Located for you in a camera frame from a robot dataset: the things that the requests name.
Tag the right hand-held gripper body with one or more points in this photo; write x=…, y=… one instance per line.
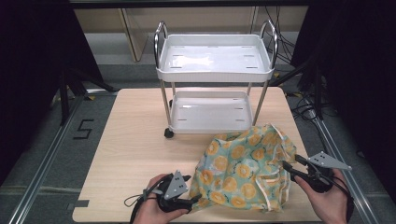
x=323, y=179

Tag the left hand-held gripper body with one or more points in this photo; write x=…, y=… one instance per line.
x=174, y=186

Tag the floral cloth bag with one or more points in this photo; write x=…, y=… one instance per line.
x=243, y=168

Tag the person's right hand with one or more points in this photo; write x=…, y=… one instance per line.
x=330, y=205

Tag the person's left hand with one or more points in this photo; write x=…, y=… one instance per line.
x=151, y=213

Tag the black metal stand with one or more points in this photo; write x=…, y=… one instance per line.
x=317, y=93
x=65, y=99

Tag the dark curtain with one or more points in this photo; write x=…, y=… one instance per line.
x=34, y=62
x=361, y=68

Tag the white two-tier cart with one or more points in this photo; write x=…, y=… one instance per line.
x=213, y=59

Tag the beige wooden furniture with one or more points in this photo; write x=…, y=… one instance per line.
x=193, y=21

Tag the aluminium floor rail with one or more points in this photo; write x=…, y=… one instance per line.
x=345, y=174
x=46, y=161

